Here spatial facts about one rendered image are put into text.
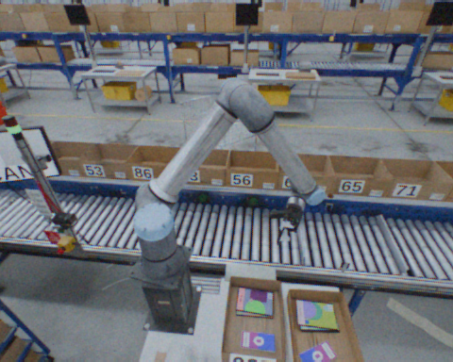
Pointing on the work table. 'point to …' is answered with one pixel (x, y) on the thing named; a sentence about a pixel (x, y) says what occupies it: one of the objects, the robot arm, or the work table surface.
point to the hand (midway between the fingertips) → (277, 238)
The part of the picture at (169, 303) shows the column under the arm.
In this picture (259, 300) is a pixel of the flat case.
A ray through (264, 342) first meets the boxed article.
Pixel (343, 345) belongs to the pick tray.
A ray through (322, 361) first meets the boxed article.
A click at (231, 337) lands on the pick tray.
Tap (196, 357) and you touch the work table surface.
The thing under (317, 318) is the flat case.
